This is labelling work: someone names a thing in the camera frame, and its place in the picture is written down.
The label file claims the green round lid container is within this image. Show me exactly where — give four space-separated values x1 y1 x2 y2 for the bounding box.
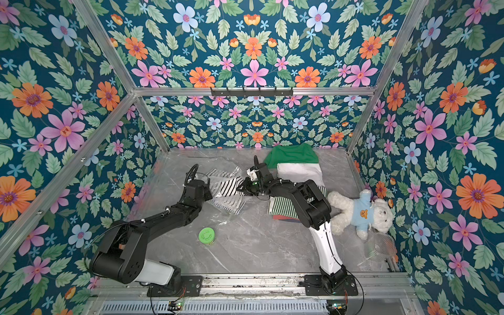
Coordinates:
198 227 216 245

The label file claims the red garment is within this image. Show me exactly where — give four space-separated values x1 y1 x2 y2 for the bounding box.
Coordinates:
272 215 299 222

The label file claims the white teddy bear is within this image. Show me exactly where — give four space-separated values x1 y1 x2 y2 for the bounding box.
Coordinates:
328 189 395 241

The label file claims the clear plastic mesh cup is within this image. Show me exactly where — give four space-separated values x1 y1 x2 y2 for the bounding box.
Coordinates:
364 231 397 261

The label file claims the black white striped garment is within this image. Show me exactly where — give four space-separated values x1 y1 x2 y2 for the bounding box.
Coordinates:
215 178 244 198

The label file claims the green white striped garment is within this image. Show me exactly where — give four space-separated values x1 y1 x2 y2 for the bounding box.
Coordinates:
270 180 331 229

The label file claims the bag of clothes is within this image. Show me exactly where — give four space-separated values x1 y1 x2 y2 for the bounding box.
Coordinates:
197 157 260 215

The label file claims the aluminium front rail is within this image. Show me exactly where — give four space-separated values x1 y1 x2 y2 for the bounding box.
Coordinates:
91 272 417 300

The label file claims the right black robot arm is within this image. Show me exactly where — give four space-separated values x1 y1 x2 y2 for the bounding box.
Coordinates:
238 156 348 294

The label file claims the green tank top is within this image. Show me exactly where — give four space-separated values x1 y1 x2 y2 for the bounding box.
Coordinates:
265 144 319 169

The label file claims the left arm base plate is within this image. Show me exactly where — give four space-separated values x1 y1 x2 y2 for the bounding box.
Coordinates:
147 276 203 298

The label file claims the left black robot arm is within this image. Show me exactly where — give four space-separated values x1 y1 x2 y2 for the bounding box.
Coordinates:
89 164 212 287

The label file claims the black hook rail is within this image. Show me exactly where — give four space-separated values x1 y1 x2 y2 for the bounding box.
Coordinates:
210 87 294 98

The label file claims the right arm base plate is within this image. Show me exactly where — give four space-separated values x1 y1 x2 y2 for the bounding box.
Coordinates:
298 274 359 297

